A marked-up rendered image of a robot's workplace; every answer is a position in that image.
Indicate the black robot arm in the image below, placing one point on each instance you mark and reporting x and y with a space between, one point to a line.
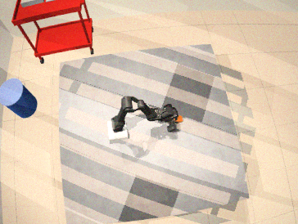
118 121

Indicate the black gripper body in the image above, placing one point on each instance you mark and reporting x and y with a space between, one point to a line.
172 126

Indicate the orange block with dark square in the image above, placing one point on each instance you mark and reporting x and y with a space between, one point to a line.
179 119

